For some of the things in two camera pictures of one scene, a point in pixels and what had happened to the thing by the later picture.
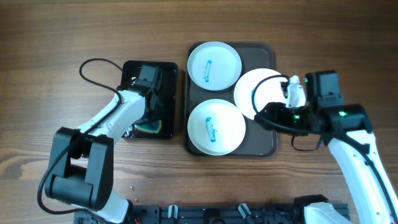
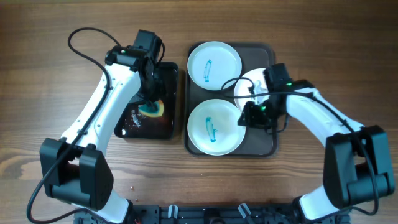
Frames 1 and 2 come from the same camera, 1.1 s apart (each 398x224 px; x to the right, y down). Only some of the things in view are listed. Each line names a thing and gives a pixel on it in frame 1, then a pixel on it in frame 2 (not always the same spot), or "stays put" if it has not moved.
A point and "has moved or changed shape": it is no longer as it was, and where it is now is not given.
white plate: x=214 y=66 stays put
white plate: x=256 y=88 stays put
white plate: x=216 y=127 stays put
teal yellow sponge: x=155 y=127 has moved or changed shape
